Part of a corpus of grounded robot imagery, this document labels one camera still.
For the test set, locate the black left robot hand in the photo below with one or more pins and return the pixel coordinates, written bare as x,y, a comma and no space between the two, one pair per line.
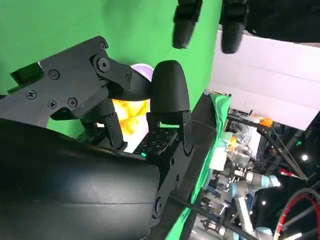
185,27

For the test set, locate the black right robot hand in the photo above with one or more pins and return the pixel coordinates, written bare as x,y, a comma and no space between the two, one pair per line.
75,180

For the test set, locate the long orange white bread roll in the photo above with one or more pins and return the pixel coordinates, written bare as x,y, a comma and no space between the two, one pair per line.
130,117

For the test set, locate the lilac plate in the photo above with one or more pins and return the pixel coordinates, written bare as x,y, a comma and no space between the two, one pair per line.
132,142

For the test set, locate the black backdrop curtain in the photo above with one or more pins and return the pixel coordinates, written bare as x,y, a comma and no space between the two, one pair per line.
287,20

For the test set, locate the small orange device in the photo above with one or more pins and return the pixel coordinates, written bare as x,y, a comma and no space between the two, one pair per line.
266,122

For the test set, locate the cluttered workbench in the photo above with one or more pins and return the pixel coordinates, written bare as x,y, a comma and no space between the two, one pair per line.
237,155

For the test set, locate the black metal frame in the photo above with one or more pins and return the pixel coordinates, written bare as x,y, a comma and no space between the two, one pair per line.
285,150

